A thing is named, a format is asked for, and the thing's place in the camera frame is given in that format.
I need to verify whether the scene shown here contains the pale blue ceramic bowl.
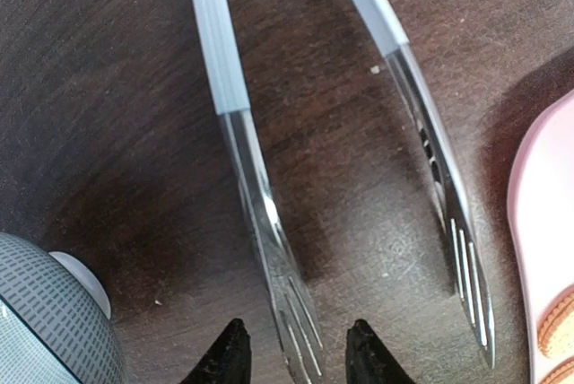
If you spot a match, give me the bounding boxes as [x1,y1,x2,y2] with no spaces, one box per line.
[1,233,126,383]

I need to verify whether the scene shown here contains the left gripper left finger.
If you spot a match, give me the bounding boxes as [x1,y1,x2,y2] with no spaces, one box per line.
[181,318,251,384]

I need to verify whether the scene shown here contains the yellow cookie under chip cookie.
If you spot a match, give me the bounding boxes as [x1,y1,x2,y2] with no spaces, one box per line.
[537,292,573,358]

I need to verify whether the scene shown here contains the yellow dotted cookie left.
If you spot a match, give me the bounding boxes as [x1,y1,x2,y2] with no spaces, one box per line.
[541,358,574,384]

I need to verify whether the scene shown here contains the pink plastic tray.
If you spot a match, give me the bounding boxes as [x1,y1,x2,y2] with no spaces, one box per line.
[507,93,573,383]

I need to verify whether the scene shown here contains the metal serving tongs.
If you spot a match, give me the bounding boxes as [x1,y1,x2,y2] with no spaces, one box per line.
[193,0,496,383]

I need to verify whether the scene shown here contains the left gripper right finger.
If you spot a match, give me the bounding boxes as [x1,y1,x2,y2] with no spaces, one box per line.
[345,319,415,384]

